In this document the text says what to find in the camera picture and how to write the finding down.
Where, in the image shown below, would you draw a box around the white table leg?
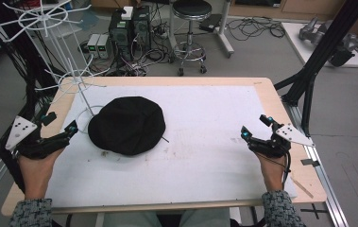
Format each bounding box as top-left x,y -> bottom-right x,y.
215,0 -> 236,60

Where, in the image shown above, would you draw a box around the black round stool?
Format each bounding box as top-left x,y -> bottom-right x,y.
168,0 -> 214,78

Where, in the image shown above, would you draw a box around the black floor cables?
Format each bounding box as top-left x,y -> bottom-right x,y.
225,16 -> 286,43

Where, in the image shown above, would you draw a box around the white table mat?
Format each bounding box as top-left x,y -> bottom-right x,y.
44,84 -> 299,210

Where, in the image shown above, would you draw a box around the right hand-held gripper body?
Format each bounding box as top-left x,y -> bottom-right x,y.
247,123 -> 316,159

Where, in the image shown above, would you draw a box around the white wire hat rack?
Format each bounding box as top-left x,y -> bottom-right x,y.
0,0 -> 109,128

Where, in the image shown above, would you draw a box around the person's legs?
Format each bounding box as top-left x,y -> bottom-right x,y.
101,207 -> 231,227

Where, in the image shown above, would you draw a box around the black hat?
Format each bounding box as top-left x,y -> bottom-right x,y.
87,96 -> 167,157

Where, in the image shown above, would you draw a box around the black tape strip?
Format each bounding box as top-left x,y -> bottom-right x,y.
299,158 -> 321,167

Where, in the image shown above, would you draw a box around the aluminium rail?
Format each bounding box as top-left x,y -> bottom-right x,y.
281,99 -> 351,227

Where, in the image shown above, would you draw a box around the thin wooden stick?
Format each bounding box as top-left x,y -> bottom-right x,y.
289,176 -> 315,200

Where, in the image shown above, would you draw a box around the person's left hand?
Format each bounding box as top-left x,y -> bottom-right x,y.
17,148 -> 65,201

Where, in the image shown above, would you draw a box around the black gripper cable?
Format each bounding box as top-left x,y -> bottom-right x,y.
281,150 -> 293,191

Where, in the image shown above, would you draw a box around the black metal frame stand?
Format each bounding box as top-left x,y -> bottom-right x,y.
273,0 -> 358,138

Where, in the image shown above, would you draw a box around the grey power supply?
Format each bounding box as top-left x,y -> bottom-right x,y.
96,33 -> 113,60
86,33 -> 101,59

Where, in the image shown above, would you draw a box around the black tape cross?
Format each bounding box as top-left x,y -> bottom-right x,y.
299,202 -> 329,220

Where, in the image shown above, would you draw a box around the flat black box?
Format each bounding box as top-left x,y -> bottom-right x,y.
197,13 -> 224,33

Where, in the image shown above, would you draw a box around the person's right hand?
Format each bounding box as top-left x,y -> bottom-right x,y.
254,150 -> 290,193

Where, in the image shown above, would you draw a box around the white floor board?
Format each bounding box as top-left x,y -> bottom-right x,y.
281,22 -> 358,69

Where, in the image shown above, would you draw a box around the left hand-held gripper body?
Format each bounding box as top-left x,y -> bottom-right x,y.
5,115 -> 71,160

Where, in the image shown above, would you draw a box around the grey robot part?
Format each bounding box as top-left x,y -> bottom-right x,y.
298,16 -> 358,68

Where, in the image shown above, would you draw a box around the black computer tower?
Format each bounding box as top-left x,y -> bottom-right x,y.
108,9 -> 134,62
131,5 -> 153,55

